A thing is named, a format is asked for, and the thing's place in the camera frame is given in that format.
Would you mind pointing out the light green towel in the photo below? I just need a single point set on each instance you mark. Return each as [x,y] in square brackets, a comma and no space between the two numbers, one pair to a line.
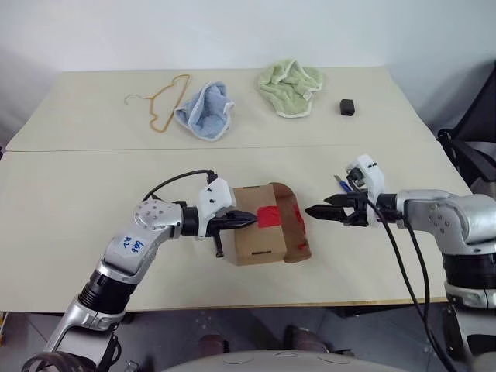
[288,91]

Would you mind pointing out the black office chair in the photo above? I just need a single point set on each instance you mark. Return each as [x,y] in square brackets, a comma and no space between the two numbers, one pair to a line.
[472,147]

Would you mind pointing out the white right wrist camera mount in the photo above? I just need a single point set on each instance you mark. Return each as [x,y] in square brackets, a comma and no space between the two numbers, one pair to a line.
[374,174]

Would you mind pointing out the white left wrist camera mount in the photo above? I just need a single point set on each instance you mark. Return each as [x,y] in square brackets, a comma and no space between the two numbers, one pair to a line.
[217,193]

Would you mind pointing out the light blue towel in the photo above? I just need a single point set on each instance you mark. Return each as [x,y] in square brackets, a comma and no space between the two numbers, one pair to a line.
[205,116]

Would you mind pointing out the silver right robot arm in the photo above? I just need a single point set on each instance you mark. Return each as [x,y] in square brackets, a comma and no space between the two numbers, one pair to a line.
[445,209]

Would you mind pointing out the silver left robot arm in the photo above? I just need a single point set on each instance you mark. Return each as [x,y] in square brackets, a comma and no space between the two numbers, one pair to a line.
[155,217]

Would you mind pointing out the blue utility knife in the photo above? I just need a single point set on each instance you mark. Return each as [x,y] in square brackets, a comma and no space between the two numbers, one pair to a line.
[341,183]

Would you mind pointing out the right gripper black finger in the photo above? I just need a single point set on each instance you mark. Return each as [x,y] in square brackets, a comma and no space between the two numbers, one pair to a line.
[339,200]
[329,213]

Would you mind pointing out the small black box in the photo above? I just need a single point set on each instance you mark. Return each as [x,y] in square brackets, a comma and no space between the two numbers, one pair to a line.
[347,107]

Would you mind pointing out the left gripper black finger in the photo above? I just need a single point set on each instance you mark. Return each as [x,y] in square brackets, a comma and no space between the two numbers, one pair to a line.
[234,226]
[244,217]

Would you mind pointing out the brown cardboard box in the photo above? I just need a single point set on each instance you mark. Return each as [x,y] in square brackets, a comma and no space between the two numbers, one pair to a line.
[255,244]

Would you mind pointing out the red tape strip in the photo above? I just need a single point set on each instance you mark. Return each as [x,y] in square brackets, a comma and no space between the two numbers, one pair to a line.
[269,215]

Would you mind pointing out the grey robot torso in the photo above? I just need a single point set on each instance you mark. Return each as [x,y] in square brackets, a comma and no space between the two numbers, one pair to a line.
[252,363]

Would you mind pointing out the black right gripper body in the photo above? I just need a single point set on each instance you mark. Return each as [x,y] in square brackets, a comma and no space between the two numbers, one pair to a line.
[355,211]

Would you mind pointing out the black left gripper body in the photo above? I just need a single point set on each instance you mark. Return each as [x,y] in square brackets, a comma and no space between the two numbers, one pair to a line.
[211,226]

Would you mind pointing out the dark brown rounded shape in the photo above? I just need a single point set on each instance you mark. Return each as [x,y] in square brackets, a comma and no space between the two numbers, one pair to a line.
[213,344]
[306,339]

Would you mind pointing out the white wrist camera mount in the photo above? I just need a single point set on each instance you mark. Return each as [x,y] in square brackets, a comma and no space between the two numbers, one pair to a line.
[374,174]
[217,193]

